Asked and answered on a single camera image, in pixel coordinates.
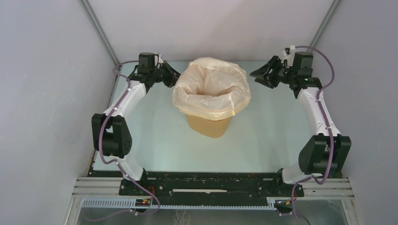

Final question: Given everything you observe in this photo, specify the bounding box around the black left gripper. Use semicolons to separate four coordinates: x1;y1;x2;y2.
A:
150;60;188;88

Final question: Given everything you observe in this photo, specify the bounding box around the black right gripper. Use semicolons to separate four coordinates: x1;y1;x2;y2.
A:
250;55;297;89

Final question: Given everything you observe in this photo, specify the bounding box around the translucent cream trash bag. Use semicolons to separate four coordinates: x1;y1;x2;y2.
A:
172;57;251;121

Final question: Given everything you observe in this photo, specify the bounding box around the yellow plastic trash bin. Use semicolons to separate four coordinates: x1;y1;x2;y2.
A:
186;115;232;138

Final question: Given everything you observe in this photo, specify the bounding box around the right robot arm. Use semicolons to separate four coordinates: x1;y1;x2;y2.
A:
250;52;352;196

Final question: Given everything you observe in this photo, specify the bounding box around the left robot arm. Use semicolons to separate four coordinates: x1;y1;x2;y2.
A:
92;52;180;195

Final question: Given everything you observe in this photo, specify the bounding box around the small circuit board with leds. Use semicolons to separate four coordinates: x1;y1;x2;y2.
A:
135;199;151;207

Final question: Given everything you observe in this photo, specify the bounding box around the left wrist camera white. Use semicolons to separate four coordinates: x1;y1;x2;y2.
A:
154;53;164;68

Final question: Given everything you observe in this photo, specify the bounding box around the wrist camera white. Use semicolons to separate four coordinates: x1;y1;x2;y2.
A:
281;45;296;67
154;53;164;68

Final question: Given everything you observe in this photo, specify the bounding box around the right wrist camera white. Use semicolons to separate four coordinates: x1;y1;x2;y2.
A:
281;45;296;67

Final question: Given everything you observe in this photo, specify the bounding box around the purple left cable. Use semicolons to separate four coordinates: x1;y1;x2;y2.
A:
81;60;161;222

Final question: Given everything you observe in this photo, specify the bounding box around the purple cable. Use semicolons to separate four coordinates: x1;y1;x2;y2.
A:
81;60;161;222
291;45;336;225

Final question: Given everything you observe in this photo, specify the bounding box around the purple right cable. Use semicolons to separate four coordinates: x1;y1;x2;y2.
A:
291;45;336;225

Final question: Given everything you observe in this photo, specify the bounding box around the aluminium corner frame post right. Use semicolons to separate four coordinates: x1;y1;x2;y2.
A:
310;0;343;47

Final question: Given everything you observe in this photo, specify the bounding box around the aluminium corner frame post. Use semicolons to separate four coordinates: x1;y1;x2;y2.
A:
79;0;120;65
310;0;343;47

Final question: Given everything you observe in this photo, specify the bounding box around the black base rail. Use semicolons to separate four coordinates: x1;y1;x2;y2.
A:
88;168;343;215

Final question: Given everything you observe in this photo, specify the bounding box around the aluminium corner frame post left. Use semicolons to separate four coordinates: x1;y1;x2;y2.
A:
79;0;120;65

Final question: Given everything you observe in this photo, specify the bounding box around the aluminium base extrusion frame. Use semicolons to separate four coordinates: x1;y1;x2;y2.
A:
63;177;364;225

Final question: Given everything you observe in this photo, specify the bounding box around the white slotted cable duct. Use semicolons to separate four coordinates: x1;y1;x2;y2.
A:
81;198;289;210

